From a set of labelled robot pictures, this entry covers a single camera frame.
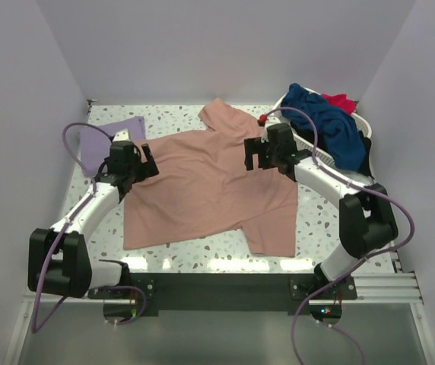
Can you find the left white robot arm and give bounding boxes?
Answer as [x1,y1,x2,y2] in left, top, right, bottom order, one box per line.
[27,141,159,298]

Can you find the red t shirt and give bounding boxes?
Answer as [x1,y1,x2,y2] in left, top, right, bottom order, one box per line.
[321,94,357,114]

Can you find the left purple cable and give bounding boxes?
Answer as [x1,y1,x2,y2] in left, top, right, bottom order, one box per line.
[30,122,150,335]

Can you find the pink t shirt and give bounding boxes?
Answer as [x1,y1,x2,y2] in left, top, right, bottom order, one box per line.
[123,99,299,257]

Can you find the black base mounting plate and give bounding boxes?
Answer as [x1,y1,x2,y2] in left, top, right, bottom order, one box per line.
[88,273,358,321]

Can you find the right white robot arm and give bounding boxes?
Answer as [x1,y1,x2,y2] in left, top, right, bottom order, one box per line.
[243,123,398,299]

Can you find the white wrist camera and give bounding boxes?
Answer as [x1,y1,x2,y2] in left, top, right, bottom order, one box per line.
[261,125,269,143]
[112,129,132,143]

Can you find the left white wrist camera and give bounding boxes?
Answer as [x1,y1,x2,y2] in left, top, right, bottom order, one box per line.
[112,129,132,143]

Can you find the blue t shirt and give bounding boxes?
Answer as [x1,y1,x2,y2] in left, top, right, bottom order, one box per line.
[280,82,367,172]

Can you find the white laundry basket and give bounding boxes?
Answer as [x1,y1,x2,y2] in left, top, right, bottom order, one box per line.
[271,86,373,172]

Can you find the folded purple t shirt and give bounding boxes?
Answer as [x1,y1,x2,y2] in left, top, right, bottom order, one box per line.
[79,116,146,177]

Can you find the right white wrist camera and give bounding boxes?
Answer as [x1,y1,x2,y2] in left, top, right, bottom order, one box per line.
[261,125,269,143]

